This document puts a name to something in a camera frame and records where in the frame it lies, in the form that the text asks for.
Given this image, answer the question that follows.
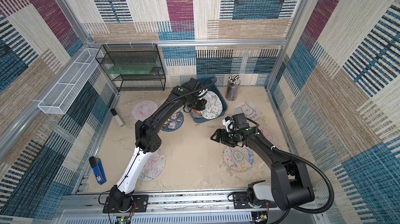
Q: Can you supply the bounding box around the blue character coaster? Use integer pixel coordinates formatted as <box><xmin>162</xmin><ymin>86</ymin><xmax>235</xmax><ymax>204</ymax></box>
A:
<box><xmin>190</xmin><ymin>109</ymin><xmax>203</xmax><ymax>119</ymax></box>

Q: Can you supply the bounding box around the white daisy coaster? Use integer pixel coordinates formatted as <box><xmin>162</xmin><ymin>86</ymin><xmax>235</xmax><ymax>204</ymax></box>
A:
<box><xmin>201</xmin><ymin>91</ymin><xmax>223</xmax><ymax>120</ymax></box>

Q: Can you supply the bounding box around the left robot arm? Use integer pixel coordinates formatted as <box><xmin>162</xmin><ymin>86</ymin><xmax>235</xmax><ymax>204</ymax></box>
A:
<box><xmin>103</xmin><ymin>77</ymin><xmax>217</xmax><ymax>214</ymax></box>

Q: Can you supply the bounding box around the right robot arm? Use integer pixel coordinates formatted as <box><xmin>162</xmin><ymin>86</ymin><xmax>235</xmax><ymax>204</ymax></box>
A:
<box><xmin>210</xmin><ymin>113</ymin><xmax>315</xmax><ymax>210</ymax></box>

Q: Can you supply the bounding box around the teal plastic storage box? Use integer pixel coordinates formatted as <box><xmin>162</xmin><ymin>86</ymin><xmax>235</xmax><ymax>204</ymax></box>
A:
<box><xmin>190</xmin><ymin>84</ymin><xmax>228</xmax><ymax>123</ymax></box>

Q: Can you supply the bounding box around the cream cartoon coaster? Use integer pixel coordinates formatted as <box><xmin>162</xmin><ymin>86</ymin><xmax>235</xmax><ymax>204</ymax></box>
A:
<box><xmin>223</xmin><ymin>146</ymin><xmax>255</xmax><ymax>172</ymax></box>

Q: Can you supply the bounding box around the dark blue cartoon coaster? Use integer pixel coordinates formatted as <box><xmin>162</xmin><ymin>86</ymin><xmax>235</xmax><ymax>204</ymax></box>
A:
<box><xmin>161</xmin><ymin>111</ymin><xmax>184</xmax><ymax>132</ymax></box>

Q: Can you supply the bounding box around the white dog coaster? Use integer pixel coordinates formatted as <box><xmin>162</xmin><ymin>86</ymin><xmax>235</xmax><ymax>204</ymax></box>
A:
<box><xmin>234</xmin><ymin>101</ymin><xmax>261</xmax><ymax>120</ymax></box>

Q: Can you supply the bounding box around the pink rabbit coaster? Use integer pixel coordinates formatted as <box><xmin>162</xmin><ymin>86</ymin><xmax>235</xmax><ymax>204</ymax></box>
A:
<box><xmin>259</xmin><ymin>127</ymin><xmax>278</xmax><ymax>146</ymax></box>

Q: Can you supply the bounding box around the cup of colored pencils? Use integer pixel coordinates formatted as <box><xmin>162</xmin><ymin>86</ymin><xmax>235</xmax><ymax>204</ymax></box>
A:
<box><xmin>226</xmin><ymin>74</ymin><xmax>241</xmax><ymax>101</ymax></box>

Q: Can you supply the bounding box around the pink kitty coaster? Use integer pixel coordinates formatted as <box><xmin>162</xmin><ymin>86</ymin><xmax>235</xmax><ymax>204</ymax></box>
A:
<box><xmin>132</xmin><ymin>101</ymin><xmax>158</xmax><ymax>121</ymax></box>

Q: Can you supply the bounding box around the green board on shelf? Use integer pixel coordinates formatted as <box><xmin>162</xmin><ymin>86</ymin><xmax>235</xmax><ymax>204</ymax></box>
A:
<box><xmin>106</xmin><ymin>64</ymin><xmax>155</xmax><ymax>75</ymax></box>

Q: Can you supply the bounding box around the pink blossom coaster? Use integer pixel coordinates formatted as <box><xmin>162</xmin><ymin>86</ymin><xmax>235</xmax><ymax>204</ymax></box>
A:
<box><xmin>138</xmin><ymin>149</ymin><xmax>166</xmax><ymax>182</ymax></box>

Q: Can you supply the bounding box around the white marker black cap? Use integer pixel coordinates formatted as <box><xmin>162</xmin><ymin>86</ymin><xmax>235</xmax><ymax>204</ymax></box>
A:
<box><xmin>110</xmin><ymin>108</ymin><xmax>125</xmax><ymax>127</ymax></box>

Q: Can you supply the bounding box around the blue handheld device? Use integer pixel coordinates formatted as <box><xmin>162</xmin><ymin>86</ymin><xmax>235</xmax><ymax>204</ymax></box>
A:
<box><xmin>89</xmin><ymin>156</ymin><xmax>107</xmax><ymax>185</ymax></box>

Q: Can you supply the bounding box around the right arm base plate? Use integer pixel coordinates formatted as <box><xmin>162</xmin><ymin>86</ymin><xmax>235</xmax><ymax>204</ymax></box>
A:
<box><xmin>228</xmin><ymin>191</ymin><xmax>277</xmax><ymax>209</ymax></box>

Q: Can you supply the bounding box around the black wire shelf rack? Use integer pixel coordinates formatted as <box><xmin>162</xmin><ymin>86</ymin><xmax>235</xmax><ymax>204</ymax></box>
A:
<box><xmin>95</xmin><ymin>44</ymin><xmax>166</xmax><ymax>92</ymax></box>

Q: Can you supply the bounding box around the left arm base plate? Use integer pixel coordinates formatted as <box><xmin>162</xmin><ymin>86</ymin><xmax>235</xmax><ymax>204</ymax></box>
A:
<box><xmin>102</xmin><ymin>194</ymin><xmax>149</xmax><ymax>214</ymax></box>

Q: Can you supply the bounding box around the white wire mesh basket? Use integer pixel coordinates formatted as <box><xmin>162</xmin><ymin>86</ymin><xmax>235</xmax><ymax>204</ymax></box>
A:
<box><xmin>38</xmin><ymin>48</ymin><xmax>99</xmax><ymax>115</ymax></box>

